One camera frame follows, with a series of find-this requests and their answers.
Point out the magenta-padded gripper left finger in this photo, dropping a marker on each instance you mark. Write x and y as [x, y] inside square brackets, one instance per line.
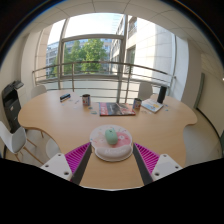
[59, 165]

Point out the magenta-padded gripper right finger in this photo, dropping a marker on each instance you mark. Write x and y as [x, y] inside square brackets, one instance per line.
[165, 166]

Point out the mint green computer mouse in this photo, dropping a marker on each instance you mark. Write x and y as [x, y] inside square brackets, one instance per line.
[111, 136]

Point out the pink and white mouse pad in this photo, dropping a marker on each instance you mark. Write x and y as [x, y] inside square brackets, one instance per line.
[111, 151]

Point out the white round table base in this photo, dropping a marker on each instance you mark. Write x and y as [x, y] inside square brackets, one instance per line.
[52, 148]

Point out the white chair with wooden legs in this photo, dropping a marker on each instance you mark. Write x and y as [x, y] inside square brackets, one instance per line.
[11, 138]

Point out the stack of light brochures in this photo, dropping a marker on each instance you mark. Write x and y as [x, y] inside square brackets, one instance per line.
[152, 105]

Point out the red and white mug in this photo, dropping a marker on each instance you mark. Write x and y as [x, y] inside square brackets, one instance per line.
[137, 104]

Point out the dark blue stapler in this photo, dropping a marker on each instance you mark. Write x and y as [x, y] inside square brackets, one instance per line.
[65, 97]

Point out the printed white mug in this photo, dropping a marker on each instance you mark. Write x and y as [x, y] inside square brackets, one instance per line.
[86, 100]

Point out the black cylindrical speaker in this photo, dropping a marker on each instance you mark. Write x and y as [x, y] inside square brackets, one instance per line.
[162, 94]

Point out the red and blue magazine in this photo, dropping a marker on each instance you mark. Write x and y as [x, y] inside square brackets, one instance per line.
[116, 109]

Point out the white plastic chair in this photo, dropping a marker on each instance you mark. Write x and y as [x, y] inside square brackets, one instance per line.
[145, 90]
[38, 91]

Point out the grey-green door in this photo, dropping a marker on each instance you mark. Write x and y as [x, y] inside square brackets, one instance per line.
[199, 90]

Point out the metal balcony railing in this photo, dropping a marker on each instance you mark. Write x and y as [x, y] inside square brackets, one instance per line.
[100, 62]

